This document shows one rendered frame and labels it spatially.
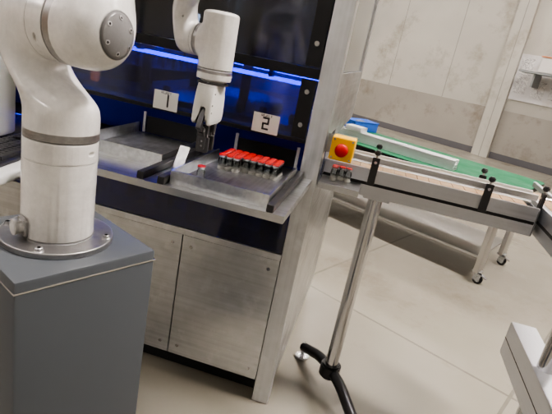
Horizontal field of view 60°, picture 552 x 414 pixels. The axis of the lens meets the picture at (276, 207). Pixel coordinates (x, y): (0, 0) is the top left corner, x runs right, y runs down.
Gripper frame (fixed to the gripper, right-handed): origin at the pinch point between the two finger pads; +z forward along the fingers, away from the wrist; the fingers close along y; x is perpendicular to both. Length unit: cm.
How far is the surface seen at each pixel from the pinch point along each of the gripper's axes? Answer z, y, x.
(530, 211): 8, -41, 93
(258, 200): 9.4, 6.3, 17.8
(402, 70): -13, -954, 62
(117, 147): 8.4, -5.5, -27.2
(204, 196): 10.9, 8.8, 5.0
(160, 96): -3.8, -31.5, -28.4
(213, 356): 86, -30, 3
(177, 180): 9.5, 6.1, -3.8
